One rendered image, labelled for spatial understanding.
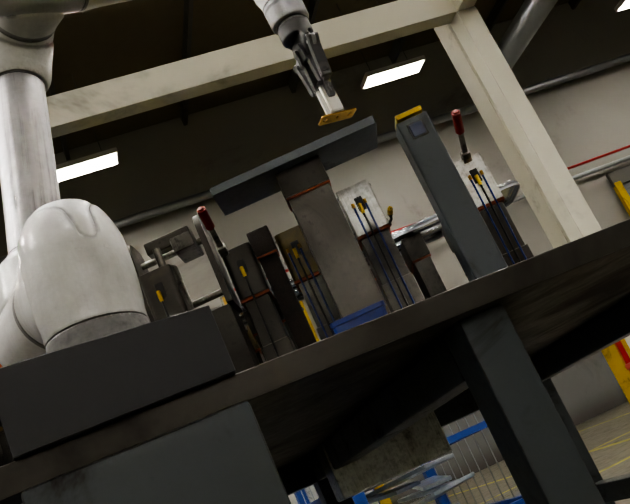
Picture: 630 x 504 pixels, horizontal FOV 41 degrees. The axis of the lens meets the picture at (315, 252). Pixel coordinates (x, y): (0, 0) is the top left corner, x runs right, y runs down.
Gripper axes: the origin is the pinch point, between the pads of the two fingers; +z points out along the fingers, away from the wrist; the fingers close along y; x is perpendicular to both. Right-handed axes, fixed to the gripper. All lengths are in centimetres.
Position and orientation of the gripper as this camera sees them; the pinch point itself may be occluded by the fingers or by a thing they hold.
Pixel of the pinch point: (329, 101)
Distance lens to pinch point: 185.9
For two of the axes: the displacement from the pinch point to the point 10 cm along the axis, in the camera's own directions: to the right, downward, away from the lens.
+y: -2.6, 3.9, 8.8
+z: 4.1, 8.7, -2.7
